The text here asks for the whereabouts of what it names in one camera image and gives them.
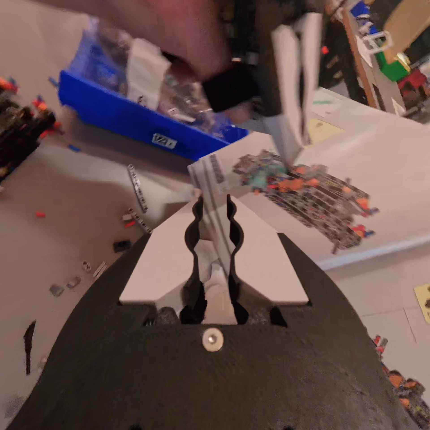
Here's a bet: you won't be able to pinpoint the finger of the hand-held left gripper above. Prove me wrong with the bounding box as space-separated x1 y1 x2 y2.
237 25 304 167
302 13 324 146

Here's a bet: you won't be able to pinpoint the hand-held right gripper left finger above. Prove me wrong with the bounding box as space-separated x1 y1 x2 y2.
118 196 208 325

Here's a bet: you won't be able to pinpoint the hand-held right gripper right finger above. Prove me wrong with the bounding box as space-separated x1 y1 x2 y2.
227 194 310 325

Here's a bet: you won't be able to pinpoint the lego instruction booklet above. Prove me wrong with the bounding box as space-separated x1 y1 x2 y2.
186 87 430 271

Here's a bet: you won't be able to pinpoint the scattered small lego pieces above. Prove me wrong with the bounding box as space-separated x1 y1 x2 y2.
35 144 133 298

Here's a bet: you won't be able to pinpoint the short grey lego beam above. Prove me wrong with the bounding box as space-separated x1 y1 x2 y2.
122 208 152 234

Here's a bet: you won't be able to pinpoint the long grey lego beam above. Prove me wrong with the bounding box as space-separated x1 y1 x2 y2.
127 164 149 213

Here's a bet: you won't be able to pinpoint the orange black lego assembly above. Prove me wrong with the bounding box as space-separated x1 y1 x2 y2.
371 334 430 428

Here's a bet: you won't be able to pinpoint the black orange lego model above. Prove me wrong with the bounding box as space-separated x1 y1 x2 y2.
0 75 65 185

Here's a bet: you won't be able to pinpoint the person's left hand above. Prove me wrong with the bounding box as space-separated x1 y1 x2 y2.
141 0 236 84

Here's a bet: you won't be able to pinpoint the wooden shelf unit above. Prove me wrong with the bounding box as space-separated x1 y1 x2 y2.
336 0 430 119

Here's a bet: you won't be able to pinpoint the green box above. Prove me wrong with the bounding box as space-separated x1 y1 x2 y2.
376 50 411 82

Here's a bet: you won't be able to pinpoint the clear plastic bags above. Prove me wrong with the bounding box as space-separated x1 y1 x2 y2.
77 18 237 139

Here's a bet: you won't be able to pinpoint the white paper bag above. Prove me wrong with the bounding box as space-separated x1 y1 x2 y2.
127 38 172 111

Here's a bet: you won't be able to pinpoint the black strip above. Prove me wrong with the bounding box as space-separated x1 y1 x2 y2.
23 320 37 376

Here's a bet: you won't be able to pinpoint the blue plastic bin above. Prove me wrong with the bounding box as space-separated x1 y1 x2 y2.
57 17 250 162

